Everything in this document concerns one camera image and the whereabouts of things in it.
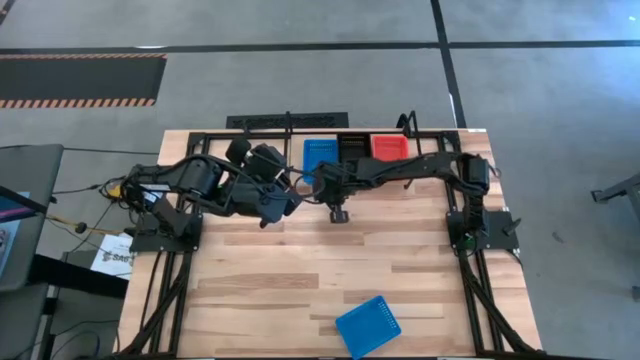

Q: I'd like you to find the black perforated metal strip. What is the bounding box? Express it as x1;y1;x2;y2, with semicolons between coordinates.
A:
225;111;350;130

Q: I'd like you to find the grey desk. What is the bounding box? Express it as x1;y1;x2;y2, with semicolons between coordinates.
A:
0;144;65;293

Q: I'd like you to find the thin black metal shelf frame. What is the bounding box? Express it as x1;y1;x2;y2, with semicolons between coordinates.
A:
283;110;420;192

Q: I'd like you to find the black aluminium table frame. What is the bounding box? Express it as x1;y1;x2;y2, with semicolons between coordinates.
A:
113;128;545;360

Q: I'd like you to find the yellow cable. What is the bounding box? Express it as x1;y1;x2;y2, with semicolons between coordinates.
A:
47;182;126;236

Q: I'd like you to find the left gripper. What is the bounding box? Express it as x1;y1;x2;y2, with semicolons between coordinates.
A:
232;174;304;229

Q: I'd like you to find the white printed paper sheet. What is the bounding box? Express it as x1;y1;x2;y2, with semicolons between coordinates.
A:
90;232;135;280

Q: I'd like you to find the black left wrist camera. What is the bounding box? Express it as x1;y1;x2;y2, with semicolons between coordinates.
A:
248;143;287;177

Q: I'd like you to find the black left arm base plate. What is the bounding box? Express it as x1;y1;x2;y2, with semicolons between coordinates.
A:
130;213;204;253

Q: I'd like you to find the computer monitor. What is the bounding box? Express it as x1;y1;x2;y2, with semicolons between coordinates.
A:
0;184;51;281

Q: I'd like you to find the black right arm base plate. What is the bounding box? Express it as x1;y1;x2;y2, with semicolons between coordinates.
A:
446;210;522;251

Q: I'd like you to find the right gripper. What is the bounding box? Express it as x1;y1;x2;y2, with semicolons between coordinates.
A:
312;162;364;224

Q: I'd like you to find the orange plastic basket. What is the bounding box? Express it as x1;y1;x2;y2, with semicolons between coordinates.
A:
370;134;411;162

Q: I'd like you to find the black plastic basket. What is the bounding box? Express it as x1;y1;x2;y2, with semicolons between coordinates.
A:
337;132;373;162

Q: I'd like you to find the black mat with hazard stripes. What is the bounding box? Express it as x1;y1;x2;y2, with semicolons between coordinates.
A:
0;53;168;109

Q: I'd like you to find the black metal stand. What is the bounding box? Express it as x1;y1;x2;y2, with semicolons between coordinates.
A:
590;172;640;214

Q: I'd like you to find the black desk base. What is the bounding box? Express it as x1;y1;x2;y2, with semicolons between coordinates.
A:
0;253;130;360

